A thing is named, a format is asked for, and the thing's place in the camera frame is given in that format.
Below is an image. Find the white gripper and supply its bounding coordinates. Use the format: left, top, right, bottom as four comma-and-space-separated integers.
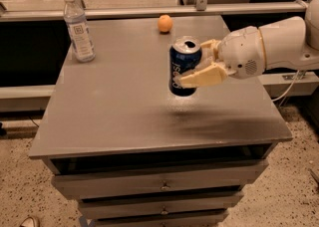
174, 26, 265, 89

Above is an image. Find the blue pepsi can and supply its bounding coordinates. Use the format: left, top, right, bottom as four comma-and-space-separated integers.
168, 36, 202, 97

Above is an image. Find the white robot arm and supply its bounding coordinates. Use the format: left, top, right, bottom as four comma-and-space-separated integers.
173, 0, 319, 89

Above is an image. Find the orange fruit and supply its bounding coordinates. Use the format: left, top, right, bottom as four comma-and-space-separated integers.
158, 15, 172, 33

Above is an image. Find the grey drawer cabinet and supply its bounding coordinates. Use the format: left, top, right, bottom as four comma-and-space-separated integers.
28, 15, 294, 227

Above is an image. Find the clear plastic water bottle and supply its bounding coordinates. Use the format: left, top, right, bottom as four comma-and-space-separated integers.
64, 0, 96, 62

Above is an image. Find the middle grey drawer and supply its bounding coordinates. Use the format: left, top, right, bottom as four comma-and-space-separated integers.
79, 191, 243, 219

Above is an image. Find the grey drawer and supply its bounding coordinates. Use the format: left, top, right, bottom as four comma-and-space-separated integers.
79, 191, 243, 219
52, 159, 268, 199
95, 210, 228, 227

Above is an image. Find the top grey drawer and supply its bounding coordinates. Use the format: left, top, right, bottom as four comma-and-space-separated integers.
52, 159, 268, 199

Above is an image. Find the bottom grey drawer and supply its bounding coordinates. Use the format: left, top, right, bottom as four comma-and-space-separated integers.
95, 210, 228, 227

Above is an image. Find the white shoe tip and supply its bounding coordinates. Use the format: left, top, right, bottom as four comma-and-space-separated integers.
19, 216, 40, 227

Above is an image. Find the white cable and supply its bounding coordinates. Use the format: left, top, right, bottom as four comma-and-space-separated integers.
271, 69, 302, 103

